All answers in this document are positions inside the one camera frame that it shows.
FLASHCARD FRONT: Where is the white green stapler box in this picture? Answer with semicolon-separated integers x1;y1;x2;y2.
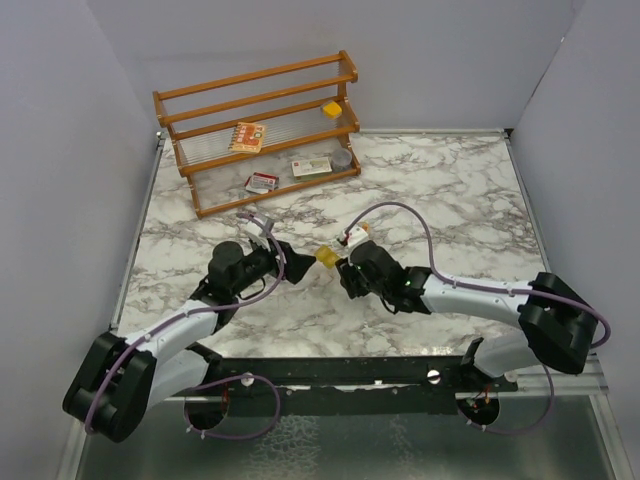
291;157;333;181

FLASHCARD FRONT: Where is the purple cable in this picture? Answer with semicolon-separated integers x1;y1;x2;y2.
83;211;287;434
342;201;613;351

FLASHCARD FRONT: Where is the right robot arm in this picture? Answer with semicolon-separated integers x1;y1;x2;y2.
335;241;598;391

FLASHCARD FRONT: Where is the wooden three-tier shelf rack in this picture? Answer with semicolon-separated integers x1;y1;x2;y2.
153;50;361;218

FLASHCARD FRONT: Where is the red white staples packet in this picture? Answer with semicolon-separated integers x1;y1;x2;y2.
244;172;279;195

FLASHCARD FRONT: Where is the orange spiral notebook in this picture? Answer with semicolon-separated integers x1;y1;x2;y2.
229;122;267;154

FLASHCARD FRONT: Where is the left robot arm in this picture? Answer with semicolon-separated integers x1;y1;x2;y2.
62;233;316;442

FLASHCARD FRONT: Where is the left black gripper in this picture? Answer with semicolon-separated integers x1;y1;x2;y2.
231;235;316;296

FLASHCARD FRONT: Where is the yellow weekly pill organizer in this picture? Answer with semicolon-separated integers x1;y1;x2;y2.
315;245;341;269

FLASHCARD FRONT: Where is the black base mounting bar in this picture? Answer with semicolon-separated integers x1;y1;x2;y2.
177;354;517;427

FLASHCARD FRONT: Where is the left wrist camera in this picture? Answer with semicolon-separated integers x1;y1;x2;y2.
244;214;274;249

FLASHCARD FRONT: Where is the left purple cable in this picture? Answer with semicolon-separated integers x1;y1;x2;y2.
83;211;287;434

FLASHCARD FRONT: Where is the clear round pin jar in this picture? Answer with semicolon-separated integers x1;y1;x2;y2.
330;148;352;173

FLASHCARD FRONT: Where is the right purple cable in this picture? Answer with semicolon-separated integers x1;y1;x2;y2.
342;201;613;351

